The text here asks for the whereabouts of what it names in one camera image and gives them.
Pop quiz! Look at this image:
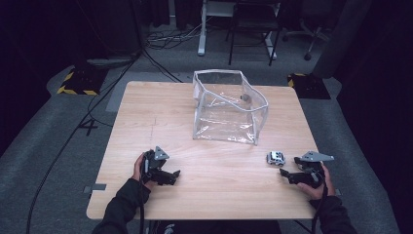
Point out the long black floor cable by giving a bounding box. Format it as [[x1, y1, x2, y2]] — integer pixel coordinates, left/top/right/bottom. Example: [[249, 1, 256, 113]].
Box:
[[25, 48, 144, 234]]

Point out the hand-held gripper cable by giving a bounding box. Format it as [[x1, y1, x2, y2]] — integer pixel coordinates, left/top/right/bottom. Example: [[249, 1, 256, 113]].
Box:
[[311, 181, 327, 234], [138, 182, 146, 234]]

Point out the grey power strip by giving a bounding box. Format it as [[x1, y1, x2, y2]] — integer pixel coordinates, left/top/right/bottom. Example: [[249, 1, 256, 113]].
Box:
[[85, 57, 138, 68]]

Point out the grey curtain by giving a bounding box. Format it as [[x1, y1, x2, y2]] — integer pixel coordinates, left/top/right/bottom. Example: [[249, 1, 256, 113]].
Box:
[[312, 0, 372, 80]]

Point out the small white toy car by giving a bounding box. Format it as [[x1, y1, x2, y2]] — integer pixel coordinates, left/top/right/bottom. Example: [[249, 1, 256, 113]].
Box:
[[266, 150, 286, 167]]

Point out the person's right hand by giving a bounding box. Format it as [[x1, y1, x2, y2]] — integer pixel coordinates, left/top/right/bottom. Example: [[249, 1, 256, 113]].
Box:
[[296, 163, 336, 201]]

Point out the bundle of floor cables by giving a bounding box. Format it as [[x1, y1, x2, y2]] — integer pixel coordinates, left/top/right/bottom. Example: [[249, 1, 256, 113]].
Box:
[[145, 23, 203, 51]]

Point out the black chair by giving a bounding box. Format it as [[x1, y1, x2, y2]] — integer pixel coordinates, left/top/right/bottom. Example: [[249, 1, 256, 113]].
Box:
[[225, 0, 282, 66]]

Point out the yellow black striped base plate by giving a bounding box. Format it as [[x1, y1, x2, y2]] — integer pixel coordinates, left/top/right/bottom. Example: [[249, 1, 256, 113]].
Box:
[[286, 72, 332, 100], [56, 66, 109, 97]]

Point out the white desk frame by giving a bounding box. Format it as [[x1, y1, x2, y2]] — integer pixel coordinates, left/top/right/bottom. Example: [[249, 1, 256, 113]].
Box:
[[197, 0, 282, 61]]

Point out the left hand-held gripper cable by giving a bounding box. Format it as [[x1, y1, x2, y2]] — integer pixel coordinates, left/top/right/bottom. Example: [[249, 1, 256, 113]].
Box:
[[138, 182, 146, 234]]

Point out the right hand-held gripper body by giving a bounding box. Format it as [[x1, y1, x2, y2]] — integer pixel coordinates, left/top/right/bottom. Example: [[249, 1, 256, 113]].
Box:
[[299, 150, 335, 190]]

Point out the right hand-held gripper cable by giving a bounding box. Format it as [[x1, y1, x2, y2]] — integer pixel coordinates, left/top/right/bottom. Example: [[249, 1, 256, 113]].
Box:
[[311, 181, 327, 234]]

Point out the clear plastic bag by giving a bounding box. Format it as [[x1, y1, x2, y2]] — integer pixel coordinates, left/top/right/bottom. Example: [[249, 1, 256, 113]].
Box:
[[192, 68, 270, 146]]

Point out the office chair wheel base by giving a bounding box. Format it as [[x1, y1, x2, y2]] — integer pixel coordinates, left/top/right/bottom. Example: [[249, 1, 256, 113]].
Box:
[[282, 19, 329, 62]]

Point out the person's left hand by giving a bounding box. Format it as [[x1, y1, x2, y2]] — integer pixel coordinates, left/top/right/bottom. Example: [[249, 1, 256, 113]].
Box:
[[131, 152, 159, 191]]

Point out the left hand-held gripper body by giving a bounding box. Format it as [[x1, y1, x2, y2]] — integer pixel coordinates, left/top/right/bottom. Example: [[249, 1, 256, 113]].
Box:
[[141, 145, 171, 186]]

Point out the grey tape strip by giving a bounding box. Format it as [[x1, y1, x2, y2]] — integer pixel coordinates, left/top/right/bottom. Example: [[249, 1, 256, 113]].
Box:
[[83, 182, 108, 195]]

